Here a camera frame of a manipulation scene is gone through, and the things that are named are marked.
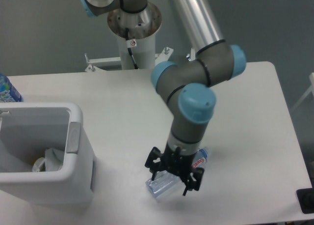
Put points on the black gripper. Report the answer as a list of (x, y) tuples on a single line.
[(175, 163)]

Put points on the clear plastic bottle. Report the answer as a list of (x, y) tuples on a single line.
[(165, 181)]

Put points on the white plastic bag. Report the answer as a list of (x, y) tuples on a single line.
[(53, 159)]

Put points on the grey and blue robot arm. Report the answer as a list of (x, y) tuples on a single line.
[(185, 89)]

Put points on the trash inside the can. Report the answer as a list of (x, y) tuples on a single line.
[(39, 165)]

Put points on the white plastic trash can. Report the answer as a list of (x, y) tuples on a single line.
[(27, 130)]

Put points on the black device at table edge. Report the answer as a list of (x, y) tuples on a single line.
[(306, 200)]

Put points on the blue labelled water bottle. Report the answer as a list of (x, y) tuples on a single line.
[(8, 93)]

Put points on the white pedestal foot bracket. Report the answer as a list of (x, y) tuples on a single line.
[(114, 63)]

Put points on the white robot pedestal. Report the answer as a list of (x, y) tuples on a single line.
[(136, 36)]

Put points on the white frame at right edge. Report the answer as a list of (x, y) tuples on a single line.
[(309, 90)]

